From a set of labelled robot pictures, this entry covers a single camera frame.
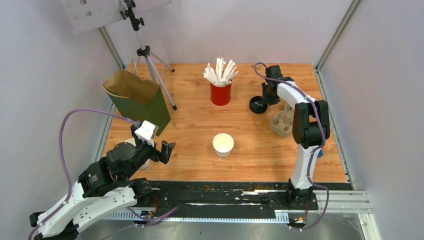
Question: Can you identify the black coffee cup lid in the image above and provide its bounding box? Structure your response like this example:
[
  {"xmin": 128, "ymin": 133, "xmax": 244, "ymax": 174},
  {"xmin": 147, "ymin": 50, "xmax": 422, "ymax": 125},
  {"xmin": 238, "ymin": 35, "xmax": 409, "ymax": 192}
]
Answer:
[{"xmin": 249, "ymin": 96, "xmax": 268, "ymax": 114}]

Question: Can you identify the green paper bag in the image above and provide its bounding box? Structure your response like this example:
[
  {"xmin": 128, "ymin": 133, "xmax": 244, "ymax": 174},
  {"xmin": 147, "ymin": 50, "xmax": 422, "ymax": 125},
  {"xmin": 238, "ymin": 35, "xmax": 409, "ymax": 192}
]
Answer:
[{"xmin": 102, "ymin": 69, "xmax": 171, "ymax": 136}]

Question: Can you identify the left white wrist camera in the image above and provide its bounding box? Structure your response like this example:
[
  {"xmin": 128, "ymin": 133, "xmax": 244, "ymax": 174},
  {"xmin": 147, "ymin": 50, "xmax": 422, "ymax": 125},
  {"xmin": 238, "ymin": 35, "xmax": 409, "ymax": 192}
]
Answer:
[{"xmin": 134, "ymin": 120, "xmax": 159, "ymax": 146}]

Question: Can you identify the silver camera tripod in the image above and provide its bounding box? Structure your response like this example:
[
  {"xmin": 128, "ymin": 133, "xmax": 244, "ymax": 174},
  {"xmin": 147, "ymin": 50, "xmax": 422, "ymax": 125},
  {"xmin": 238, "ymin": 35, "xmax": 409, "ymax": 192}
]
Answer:
[{"xmin": 119, "ymin": 0, "xmax": 177, "ymax": 111}]

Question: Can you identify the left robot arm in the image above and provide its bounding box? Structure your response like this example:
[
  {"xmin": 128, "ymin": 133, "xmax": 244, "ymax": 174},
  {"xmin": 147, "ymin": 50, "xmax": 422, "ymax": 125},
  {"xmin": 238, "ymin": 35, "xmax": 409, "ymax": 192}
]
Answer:
[{"xmin": 28, "ymin": 121, "xmax": 176, "ymax": 240}]

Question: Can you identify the white paper coffee cup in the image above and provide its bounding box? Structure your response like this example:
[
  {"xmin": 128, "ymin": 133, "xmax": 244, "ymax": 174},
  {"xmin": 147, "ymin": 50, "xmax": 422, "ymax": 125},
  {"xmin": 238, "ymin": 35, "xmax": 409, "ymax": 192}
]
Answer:
[{"xmin": 212, "ymin": 133, "xmax": 235, "ymax": 159}]

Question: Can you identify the white wrapped straws bundle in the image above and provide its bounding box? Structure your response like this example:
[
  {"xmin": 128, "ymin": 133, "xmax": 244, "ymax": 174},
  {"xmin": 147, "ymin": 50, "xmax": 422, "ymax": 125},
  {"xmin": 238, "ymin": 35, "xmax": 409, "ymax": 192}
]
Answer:
[{"xmin": 203, "ymin": 57, "xmax": 239, "ymax": 88}]

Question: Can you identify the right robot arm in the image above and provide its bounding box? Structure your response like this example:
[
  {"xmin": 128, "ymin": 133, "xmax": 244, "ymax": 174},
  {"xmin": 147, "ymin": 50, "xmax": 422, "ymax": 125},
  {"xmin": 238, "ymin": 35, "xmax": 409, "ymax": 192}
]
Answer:
[{"xmin": 262, "ymin": 65, "xmax": 330, "ymax": 209}]

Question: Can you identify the stack of white cups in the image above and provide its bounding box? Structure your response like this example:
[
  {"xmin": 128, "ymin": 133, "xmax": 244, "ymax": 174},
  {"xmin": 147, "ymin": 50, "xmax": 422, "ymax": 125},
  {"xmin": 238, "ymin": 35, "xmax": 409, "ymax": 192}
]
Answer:
[{"xmin": 124, "ymin": 138, "xmax": 151, "ymax": 171}]

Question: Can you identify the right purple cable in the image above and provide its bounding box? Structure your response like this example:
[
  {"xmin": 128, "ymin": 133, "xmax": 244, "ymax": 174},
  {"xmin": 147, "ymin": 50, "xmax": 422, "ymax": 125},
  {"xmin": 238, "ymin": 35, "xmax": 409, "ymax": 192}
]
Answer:
[{"xmin": 253, "ymin": 62, "xmax": 330, "ymax": 232}]

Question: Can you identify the red straw holder cup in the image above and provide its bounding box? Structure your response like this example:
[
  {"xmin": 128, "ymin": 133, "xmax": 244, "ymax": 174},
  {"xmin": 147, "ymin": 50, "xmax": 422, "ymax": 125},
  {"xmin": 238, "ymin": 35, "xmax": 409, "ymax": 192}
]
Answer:
[{"xmin": 210, "ymin": 83, "xmax": 232, "ymax": 106}]

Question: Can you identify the blue toy brick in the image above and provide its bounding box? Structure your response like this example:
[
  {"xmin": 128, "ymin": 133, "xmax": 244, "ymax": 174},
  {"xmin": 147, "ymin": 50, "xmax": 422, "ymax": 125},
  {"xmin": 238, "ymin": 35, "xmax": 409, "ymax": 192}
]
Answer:
[{"xmin": 317, "ymin": 150, "xmax": 324, "ymax": 158}]

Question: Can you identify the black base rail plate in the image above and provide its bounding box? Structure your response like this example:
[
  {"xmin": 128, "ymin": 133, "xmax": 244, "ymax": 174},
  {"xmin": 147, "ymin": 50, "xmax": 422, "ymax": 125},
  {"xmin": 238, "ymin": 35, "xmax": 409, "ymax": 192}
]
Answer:
[{"xmin": 132, "ymin": 180, "xmax": 354, "ymax": 220}]

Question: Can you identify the cardboard cup carrier tray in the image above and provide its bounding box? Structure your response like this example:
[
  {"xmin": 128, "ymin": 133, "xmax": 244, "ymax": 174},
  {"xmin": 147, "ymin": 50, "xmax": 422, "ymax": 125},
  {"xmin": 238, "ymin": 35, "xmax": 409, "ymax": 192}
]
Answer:
[{"xmin": 269, "ymin": 102, "xmax": 294, "ymax": 137}]

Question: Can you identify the white perforated board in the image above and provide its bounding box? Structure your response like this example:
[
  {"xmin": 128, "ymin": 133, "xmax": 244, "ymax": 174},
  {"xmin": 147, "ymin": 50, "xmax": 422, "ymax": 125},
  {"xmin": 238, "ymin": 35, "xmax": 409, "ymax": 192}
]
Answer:
[{"xmin": 58, "ymin": 0, "xmax": 173, "ymax": 36}]

